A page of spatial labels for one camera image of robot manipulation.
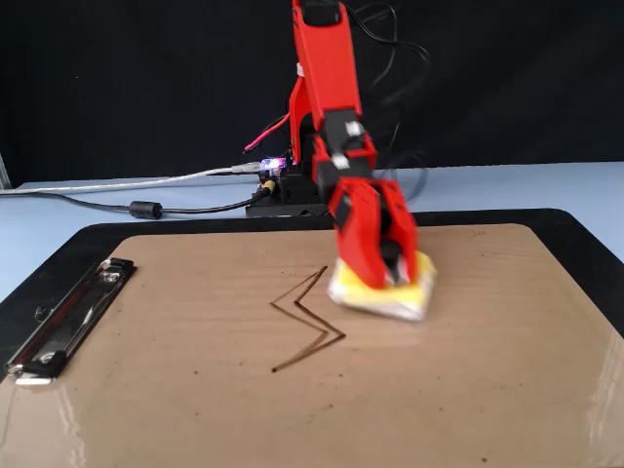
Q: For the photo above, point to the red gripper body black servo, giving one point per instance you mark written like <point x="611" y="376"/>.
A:
<point x="363" y="186"/>

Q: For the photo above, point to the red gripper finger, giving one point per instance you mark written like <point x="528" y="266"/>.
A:
<point x="407" y="234"/>
<point x="361" y="239"/>

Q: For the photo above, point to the yellow and white sponge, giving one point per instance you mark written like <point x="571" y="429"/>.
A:
<point x="380" y="302"/>

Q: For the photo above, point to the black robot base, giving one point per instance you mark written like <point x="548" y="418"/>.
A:
<point x="287" y="192"/>

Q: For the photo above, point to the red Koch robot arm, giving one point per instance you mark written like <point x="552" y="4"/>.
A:
<point x="326" y="63"/>

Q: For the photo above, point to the controller board with LEDs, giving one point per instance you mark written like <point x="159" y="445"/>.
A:
<point x="272" y="165"/>

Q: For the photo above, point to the black desk mat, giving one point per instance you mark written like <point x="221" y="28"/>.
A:
<point x="170" y="228"/>

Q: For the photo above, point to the brown clipboard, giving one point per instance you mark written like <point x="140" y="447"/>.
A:
<point x="195" y="390"/>

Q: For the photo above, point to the black backdrop cloth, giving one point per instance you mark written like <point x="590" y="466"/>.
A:
<point x="97" y="73"/>

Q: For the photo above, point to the silver metal clipboard clip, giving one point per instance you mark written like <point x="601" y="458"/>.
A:
<point x="73" y="317"/>

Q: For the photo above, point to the grey metal frame post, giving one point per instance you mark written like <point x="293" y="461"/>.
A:
<point x="4" y="170"/>

